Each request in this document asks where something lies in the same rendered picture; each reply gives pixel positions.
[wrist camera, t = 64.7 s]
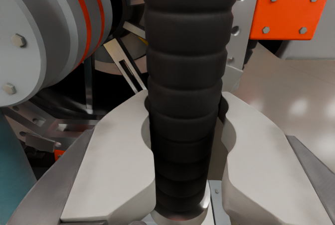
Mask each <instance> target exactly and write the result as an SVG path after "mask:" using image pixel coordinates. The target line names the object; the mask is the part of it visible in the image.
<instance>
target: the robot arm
mask: <svg viewBox="0 0 335 225"><path fill-rule="evenodd" d="M149 102H150V101H149V98H148V90H141V91H140V92H138V93H137V94H135V95H134V96H132V97H131V98H129V99H128V100H126V101H125V102H123V103H122V104H120V105H119V106H117V107H116V108H114V109H113V110H112V111H110V112H109V113H108V114H106V115H105V116H104V117H103V118H102V119H101V120H100V121H99V122H98V123H97V124H96V125H95V126H94V127H93V129H89V130H85V131H84V132H83V133H82V134H81V135H80V136H79V137H78V138H77V139H76V140H75V141H74V142H73V143H72V145H71V146H70V147H69V148H68V149H67V150H66V151H65V152H64V153H63V154H62V155H61V156H60V157H59V158H58V160H57V161H56V162H55V163H54V164H53V165H52V166H51V167H50V168H49V169H48V170H47V171H46V172H45V174H44V175H43V176H42V177H41V178H40V179H39V180H38V181H37V182H36V183H35V185H34V186H33V187H32V188H31V189H30V191H29V192H28V193H27V194H26V196H25V197H24V198H23V199H22V201H21V202H20V204H19V205H18V206H17V208H16V209H15V211H14V212H13V214H12V215H11V217H10V218H9V220H8V222H7V223H6V225H147V224H146V223H145V222H143V221H141V220H142V219H143V218H144V217H146V216H147V215H148V214H149V213H150V212H152V211H153V209H154V208H155V206H156V185H155V166H154V155H153V152H152V151H151V150H150V149H149V148H148V147H147V146H146V144H147V142H148V141H149V139H150V127H149ZM218 108H219V109H218V115H217V117H219V119H220V120H221V122H222V123H223V131H222V137H221V141H222V143H223V144H224V145H225V147H226V148H227V150H228V152H229V153H228V155H227V160H226V164H225V168H224V173H223V177H222V182H221V193H222V206H223V209H224V211H225V212H226V213H227V214H228V215H229V216H230V217H231V218H233V219H234V220H235V221H236V222H237V223H239V224H240V225H335V173H334V172H333V171H331V170H330V169H329V168H328V167H327V166H326V165H325V164H324V163H323V162H321V161H320V160H319V159H318V158H317V157H316V156H315V155H314V154H313V153H312V152H311V151H310V150H309V149H308V148H307V147H306V146H304V145H303V144H302V143H301V142H300V141H299V140H298V139H297V138H296V137H295V136H292V135H285V134H284V132H283V131H282V130H281V129H280V128H279V127H278V126H276V125H275V124H274V123H273V122H272V121H271V120H270V119H269V118H267V117H266V116H265V115H263V114H262V113H261V112H259V111H258V110H256V109H255V108H253V107H251V106H250V105H248V104H247V103H245V102H244V101H242V100H240V99H239V98H237V97H236V96H234V95H233V94H231V93H229V92H221V97H220V102H219V104H218Z"/></svg>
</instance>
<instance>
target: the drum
mask: <svg viewBox="0 0 335 225"><path fill-rule="evenodd" d="M112 19H113V13H112V6H111V1H110V0H0V107H10V106H15V105H18V104H21V103H23V102H25V101H27V100H29V99H30V98H31V97H33V96H34V95H35V94H36V93H38V92H39V91H40V90H41V89H42V88H47V87H50V86H53V85H55V84H57V83H58V82H60V81H61V80H63V79H64V78H65V77H66V76H67V75H68V74H69V73H71V72H72V71H73V70H74V69H76V68H77V67H78V66H79V65H80V64H81V63H82V62H83V61H84V60H85V59H86V58H88V57H89V56H90V55H91V54H92V53H93V52H94V51H95V50H96V49H97V48H99V47H100V46H101V45H102V44H103V43H104V41H105V40H106V39H107V37H108V35H109V33H110V30H111V26H112Z"/></svg>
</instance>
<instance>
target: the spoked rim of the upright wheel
mask: <svg viewBox="0 0 335 225"><path fill-rule="evenodd" d="M110 1H111V6H112V13H113V19H112V27H113V30H112V31H110V33H109V35H108V37H107V39H106V40H105V41H104V43H103V44H102V45H101V46H104V48H105V49H106V51H107V52H108V54H109V55H110V57H111V58H112V60H113V61H114V63H115V64H116V66H117V67H118V69H119V70H120V72H121V73H122V75H115V74H109V73H105V72H101V71H98V70H96V69H95V52H93V53H92V54H91V55H90V56H89V57H88V58H86V59H85V60H84V63H81V64H80V65H79V66H78V67H77V68H76V69H74V70H73V71H72V72H71V73H69V74H68V75H67V76H66V77H65V78H64V79H63V80H61V81H60V82H58V83H57V84H55V85H53V86H50V87H47V88H42V89H41V90H40V91H39V92H38V93H36V94H35V95H34V96H33V97H31V98H30V99H32V100H33V101H35V102H37V103H39V104H41V105H43V106H45V107H48V108H50V109H52V110H55V111H57V112H60V113H64V114H67V115H71V116H75V117H79V118H84V119H92V120H101V119H102V118H103V117H104V116H105V115H106V114H108V113H109V112H110V111H112V110H113V109H114V108H116V107H117V106H119V105H120V104H122V103H123V102H125V101H126V100H128V99H129V98H131V97H132V96H134V95H135V94H137V93H138V92H140V91H141V90H148V77H149V74H148V72H146V73H141V72H140V70H139V69H138V67H137V65H136V64H135V62H134V60H133V59H132V57H131V55H130V54H129V52H128V50H127V49H126V47H125V45H124V44H123V42H122V40H121V39H120V37H119V36H120V35H121V34H122V33H123V32H124V31H125V30H127V31H129V32H131V33H133V34H134V35H136V36H138V37H140V38H142V39H144V40H146V39H145V27H143V26H141V25H140V24H138V23H136V22H134V21H132V20H131V19H132V16H133V12H134V6H137V5H143V4H145V2H144V0H110ZM123 59H124V61H125V62H126V64H127V66H128V67H129V69H130V70H131V72H132V74H133V75H132V74H131V72H130V71H129V69H128V68H127V66H126V65H125V63H124V61H123Z"/></svg>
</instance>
